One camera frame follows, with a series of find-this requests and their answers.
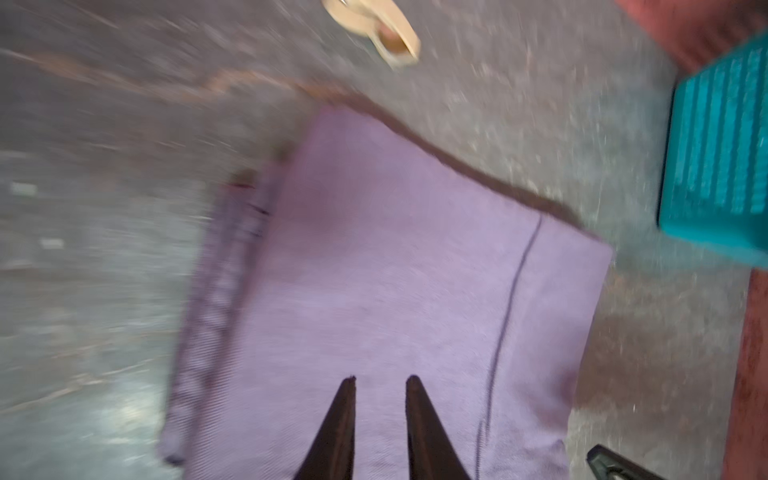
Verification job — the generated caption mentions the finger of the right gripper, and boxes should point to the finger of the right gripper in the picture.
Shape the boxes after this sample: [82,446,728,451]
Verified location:
[586,444,663,480]

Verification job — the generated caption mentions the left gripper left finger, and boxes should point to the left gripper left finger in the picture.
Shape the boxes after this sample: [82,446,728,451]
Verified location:
[294,376,356,480]

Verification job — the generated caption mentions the purple trousers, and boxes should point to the purple trousers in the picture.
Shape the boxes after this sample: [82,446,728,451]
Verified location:
[158,105,613,479]

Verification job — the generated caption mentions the teal plastic basket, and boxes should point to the teal plastic basket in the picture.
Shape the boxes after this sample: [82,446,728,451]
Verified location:
[658,33,767,269]

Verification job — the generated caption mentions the small tan wooden object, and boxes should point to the small tan wooden object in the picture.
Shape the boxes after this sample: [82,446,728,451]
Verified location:
[322,0,421,68]

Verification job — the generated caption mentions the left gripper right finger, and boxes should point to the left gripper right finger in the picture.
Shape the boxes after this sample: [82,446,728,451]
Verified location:
[405,375,470,480]

